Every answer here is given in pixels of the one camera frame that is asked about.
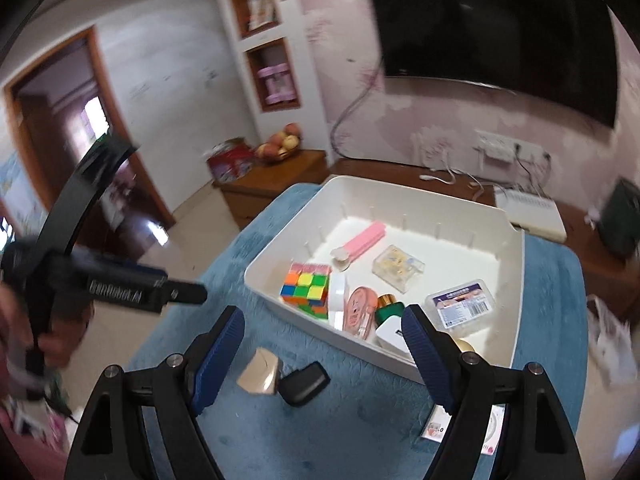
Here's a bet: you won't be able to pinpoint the white charger cube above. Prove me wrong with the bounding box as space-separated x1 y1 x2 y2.
375 316 416 356

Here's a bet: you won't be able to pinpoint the person's left hand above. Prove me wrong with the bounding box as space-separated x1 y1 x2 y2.
0 280 96 371

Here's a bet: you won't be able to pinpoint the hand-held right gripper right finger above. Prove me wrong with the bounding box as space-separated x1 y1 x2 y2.
401 304 587 480

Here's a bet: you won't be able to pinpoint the colourful puzzle cube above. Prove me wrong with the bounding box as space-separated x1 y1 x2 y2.
280 261 332 320

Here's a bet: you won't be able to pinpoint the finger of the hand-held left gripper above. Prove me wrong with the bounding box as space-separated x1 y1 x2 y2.
166 281 209 307

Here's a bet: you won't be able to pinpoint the dark green appliance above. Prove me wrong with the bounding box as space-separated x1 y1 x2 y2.
599 177 640 260

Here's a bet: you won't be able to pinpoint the white charging cable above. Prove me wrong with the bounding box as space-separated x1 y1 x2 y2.
420 157 483 201

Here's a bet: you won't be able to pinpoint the wooden side cabinet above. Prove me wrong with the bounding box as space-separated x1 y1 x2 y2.
220 150 328 231

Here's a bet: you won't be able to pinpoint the green bottle with gold cap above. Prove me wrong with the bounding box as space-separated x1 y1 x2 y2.
375 294 406 328

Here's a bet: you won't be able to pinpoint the white plastic bag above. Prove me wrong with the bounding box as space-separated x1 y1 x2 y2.
586 294 633 386

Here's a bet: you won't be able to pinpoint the beige faceted box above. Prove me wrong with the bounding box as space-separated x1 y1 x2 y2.
236 346 283 395

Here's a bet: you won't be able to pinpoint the pink gift box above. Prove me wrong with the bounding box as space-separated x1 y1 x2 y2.
256 64 296 106

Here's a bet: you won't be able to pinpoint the labelled clear plastic box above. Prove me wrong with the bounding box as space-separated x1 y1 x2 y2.
425 279 497 337

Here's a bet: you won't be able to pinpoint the white plastic bin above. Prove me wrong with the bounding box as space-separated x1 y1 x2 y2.
243 175 526 383

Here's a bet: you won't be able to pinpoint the blue textured mat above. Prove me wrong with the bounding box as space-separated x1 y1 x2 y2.
125 182 588 480

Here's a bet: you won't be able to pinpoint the white printed card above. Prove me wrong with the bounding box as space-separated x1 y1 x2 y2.
424 402 506 456

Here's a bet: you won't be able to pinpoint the pink correction tape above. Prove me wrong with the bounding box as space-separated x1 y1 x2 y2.
342 286 379 338

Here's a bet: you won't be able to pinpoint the black flat television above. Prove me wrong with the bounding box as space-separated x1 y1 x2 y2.
362 0 621 128

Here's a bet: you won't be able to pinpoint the bowl of peaches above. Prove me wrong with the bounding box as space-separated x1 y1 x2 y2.
256 122 302 163

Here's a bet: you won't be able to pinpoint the black power cable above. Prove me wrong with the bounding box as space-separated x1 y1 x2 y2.
515 145 553 186

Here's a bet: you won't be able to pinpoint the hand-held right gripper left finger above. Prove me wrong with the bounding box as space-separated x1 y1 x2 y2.
64 305 246 480

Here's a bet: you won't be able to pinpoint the red printed box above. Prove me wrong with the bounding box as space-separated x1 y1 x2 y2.
207 139 256 182

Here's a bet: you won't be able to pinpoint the picture card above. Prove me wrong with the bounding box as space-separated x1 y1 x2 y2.
247 0 277 31

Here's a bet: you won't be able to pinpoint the white wall shelf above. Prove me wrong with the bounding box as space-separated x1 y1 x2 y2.
207 0 333 153

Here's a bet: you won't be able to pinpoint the white set-top box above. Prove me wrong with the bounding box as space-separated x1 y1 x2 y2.
495 185 568 242

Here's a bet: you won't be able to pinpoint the white power strip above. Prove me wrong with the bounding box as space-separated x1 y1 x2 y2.
474 130 543 166

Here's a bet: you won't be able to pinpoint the pink oblong comb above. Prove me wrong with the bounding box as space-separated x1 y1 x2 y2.
332 221 387 267

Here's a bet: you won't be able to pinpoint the pale wall poster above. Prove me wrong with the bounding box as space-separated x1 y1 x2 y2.
0 152 38 221

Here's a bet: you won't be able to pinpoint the black television cable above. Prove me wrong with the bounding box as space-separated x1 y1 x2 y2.
327 60 383 161

